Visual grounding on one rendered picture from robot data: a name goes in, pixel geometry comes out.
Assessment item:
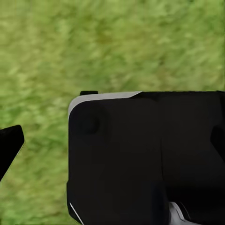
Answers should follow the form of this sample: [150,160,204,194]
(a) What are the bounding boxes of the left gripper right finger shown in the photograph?
[210,124,225,162]

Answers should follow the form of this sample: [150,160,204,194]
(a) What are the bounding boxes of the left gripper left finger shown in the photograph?
[0,125,24,181]

